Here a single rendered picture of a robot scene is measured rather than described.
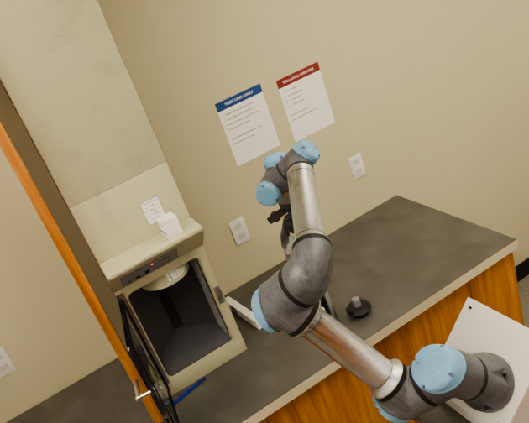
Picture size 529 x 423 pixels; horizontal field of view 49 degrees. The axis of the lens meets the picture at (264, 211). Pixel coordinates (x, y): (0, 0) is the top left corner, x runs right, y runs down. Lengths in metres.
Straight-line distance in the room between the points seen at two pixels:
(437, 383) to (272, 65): 1.44
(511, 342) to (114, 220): 1.17
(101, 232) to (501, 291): 1.52
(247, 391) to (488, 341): 0.79
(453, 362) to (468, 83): 1.85
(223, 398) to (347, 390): 0.43
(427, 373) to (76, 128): 1.14
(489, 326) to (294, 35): 1.37
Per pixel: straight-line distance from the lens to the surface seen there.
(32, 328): 2.40
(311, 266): 1.34
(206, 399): 2.07
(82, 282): 1.78
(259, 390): 2.01
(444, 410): 1.78
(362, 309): 2.12
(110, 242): 1.85
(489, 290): 2.42
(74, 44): 1.74
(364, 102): 2.68
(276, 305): 1.39
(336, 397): 2.13
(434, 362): 1.50
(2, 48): 1.72
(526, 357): 1.64
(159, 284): 1.98
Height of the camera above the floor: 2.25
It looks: 25 degrees down
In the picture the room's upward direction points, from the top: 20 degrees counter-clockwise
